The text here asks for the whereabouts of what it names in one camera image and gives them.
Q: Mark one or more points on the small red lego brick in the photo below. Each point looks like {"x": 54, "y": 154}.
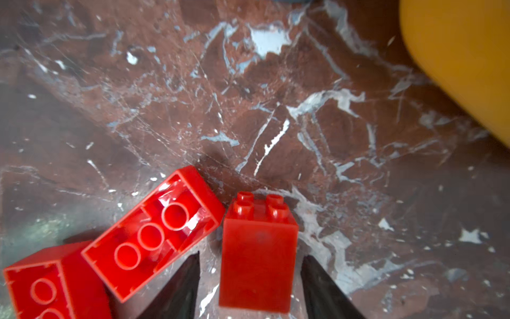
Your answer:
{"x": 260, "y": 238}

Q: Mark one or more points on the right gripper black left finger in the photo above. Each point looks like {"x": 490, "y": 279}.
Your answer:
{"x": 178, "y": 297}

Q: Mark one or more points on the yellow plastic bin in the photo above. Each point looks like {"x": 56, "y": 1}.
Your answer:
{"x": 463, "y": 46}

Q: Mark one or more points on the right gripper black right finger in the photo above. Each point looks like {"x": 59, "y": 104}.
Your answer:
{"x": 323, "y": 298}

